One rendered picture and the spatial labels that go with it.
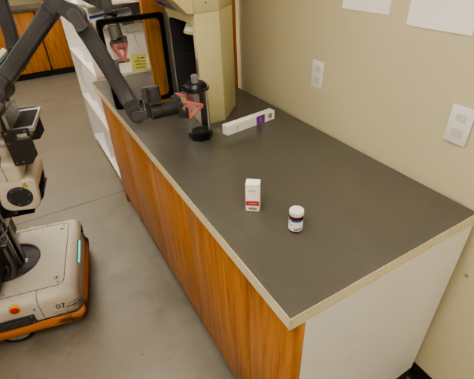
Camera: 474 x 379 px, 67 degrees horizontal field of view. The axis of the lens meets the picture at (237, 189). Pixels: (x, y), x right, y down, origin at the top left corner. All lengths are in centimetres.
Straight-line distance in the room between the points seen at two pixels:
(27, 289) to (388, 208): 167
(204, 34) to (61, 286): 135
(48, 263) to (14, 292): 20
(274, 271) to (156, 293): 132
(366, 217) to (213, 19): 98
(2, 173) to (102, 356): 97
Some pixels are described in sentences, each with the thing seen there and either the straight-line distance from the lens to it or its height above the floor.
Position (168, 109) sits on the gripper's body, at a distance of 146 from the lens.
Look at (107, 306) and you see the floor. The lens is 221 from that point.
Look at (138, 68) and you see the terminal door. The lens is 184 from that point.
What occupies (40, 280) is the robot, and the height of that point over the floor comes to 28.
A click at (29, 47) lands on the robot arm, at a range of 148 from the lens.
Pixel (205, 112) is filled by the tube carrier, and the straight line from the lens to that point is 151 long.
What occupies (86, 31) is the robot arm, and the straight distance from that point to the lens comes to 143.
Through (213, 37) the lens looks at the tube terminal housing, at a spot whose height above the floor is 131.
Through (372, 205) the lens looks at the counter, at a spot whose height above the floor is 94.
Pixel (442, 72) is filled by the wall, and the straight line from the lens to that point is 128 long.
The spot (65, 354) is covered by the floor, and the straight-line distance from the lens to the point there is 211.
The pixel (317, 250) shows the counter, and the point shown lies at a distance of 101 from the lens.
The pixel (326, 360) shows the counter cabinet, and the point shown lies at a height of 65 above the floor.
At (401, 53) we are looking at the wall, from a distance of 135.
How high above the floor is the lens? 163
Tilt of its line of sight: 34 degrees down
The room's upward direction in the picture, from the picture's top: 2 degrees counter-clockwise
